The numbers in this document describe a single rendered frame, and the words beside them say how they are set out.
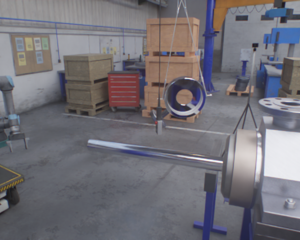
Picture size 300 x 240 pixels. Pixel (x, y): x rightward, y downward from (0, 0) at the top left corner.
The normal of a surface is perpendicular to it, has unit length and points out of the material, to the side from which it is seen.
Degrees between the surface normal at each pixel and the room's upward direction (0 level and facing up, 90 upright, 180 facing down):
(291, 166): 45
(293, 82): 90
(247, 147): 37
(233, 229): 0
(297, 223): 90
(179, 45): 90
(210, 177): 90
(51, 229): 0
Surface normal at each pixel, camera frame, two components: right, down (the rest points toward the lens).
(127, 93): -0.02, 0.30
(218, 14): -0.79, 0.18
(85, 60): -0.40, 0.28
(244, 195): -0.33, 0.48
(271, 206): 0.00, -0.95
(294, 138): -0.23, -0.47
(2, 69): 0.93, 0.11
